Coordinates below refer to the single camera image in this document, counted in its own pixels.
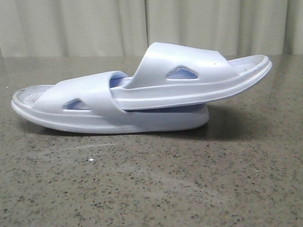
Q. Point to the light blue slipper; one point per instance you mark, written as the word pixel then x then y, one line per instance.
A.
pixel 86 105
pixel 173 75

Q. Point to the white pleated curtain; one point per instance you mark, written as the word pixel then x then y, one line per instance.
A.
pixel 53 28

